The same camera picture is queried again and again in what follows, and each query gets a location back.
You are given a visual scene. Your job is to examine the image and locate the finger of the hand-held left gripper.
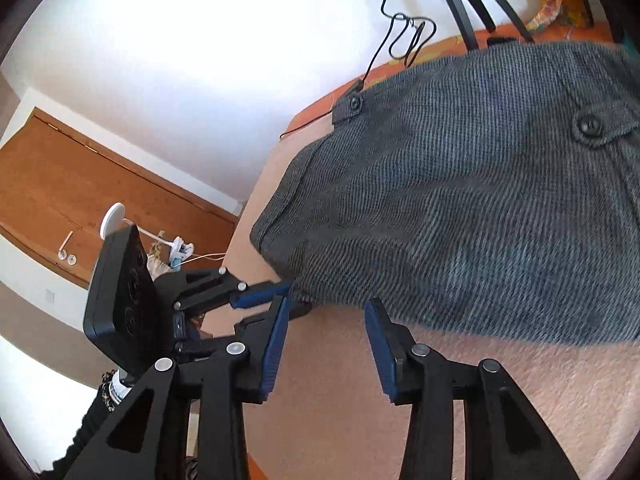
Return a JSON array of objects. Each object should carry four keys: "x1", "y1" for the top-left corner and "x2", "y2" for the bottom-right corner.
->
[
  {"x1": 176, "y1": 310, "x2": 275, "y2": 358},
  {"x1": 172, "y1": 267, "x2": 293, "y2": 312}
]

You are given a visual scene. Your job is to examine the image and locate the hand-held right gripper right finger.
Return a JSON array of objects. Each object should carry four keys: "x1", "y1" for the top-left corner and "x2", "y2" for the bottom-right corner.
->
[{"x1": 364, "y1": 298, "x2": 581, "y2": 480}]

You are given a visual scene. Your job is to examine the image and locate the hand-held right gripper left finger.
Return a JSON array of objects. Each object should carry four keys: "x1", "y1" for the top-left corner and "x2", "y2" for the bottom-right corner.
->
[{"x1": 62, "y1": 296, "x2": 292, "y2": 480}]

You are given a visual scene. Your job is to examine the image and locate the grey pants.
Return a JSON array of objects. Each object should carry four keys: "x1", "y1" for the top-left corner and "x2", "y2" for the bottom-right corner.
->
[{"x1": 249, "y1": 40, "x2": 640, "y2": 348}]

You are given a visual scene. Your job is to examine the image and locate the person's left forearm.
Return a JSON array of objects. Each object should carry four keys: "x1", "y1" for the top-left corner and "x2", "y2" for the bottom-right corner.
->
[{"x1": 37, "y1": 367, "x2": 136, "y2": 478}]

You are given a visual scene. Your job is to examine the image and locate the white clip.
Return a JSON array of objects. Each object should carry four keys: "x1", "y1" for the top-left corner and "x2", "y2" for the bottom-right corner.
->
[{"x1": 167, "y1": 240, "x2": 195, "y2": 269}]

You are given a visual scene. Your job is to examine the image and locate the white round device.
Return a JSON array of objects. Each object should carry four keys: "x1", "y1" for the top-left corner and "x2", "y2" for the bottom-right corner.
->
[{"x1": 100, "y1": 202, "x2": 127, "y2": 239}]

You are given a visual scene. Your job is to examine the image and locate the pink blanket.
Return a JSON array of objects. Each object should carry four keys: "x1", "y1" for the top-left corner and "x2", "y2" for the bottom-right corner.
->
[{"x1": 200, "y1": 105, "x2": 640, "y2": 480}]

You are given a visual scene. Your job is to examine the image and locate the wooden door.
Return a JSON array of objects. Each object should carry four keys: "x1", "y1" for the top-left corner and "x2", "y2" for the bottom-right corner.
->
[{"x1": 0, "y1": 106, "x2": 241, "y2": 291}]

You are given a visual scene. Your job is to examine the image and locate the orange bed sheet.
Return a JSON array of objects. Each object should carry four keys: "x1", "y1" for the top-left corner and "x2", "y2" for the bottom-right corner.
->
[{"x1": 247, "y1": 25, "x2": 623, "y2": 480}]

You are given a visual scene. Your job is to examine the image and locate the white cable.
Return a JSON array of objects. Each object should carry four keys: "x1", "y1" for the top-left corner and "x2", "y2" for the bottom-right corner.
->
[{"x1": 132, "y1": 224, "x2": 227, "y2": 264}]

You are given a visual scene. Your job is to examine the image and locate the metal door handle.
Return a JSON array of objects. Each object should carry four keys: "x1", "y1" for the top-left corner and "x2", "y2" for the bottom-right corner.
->
[{"x1": 57, "y1": 231, "x2": 79, "y2": 265}]

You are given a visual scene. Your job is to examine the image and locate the black cable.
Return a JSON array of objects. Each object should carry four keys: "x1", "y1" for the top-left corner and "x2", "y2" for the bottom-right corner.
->
[{"x1": 279, "y1": 0, "x2": 437, "y2": 141}]

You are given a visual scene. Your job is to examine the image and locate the black metal chair frame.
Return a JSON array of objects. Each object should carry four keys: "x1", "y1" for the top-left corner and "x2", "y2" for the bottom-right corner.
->
[{"x1": 422, "y1": 0, "x2": 536, "y2": 52}]

